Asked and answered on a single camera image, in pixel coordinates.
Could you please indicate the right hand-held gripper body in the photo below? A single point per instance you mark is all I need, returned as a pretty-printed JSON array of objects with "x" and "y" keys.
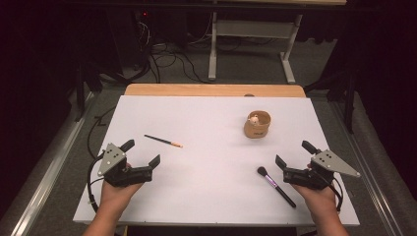
[{"x": 331, "y": 164}]

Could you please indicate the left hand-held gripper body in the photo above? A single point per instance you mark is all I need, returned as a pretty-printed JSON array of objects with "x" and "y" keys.
[{"x": 113, "y": 160}]

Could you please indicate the thin black gold brush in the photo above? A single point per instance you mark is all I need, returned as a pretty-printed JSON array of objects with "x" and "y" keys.
[{"x": 162, "y": 140}]

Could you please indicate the black fluffy makeup brush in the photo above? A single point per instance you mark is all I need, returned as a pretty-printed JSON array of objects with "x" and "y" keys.
[{"x": 278, "y": 189}]

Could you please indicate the tan bear brush holder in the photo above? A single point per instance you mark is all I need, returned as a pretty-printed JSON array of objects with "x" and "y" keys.
[{"x": 257, "y": 129}]

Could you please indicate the person's left hand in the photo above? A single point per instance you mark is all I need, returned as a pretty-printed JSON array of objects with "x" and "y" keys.
[{"x": 114, "y": 196}]

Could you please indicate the person's right hand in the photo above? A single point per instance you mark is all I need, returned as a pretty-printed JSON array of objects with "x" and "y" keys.
[{"x": 319, "y": 201}]

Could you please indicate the black metal stand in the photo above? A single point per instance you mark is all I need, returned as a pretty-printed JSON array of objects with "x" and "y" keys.
[
  {"x": 350, "y": 105},
  {"x": 79, "y": 95}
]

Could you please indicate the white board sheet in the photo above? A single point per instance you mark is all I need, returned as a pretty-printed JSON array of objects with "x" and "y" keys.
[{"x": 213, "y": 196}]

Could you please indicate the black computer tower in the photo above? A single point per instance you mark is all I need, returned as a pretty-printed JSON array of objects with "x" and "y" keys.
[{"x": 128, "y": 39}]

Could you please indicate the aluminium floor rail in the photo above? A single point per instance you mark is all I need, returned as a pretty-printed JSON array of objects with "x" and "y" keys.
[
  {"x": 49, "y": 170},
  {"x": 367, "y": 170}
]

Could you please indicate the white metal desk frame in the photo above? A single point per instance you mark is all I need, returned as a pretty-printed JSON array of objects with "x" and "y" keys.
[{"x": 252, "y": 29}]

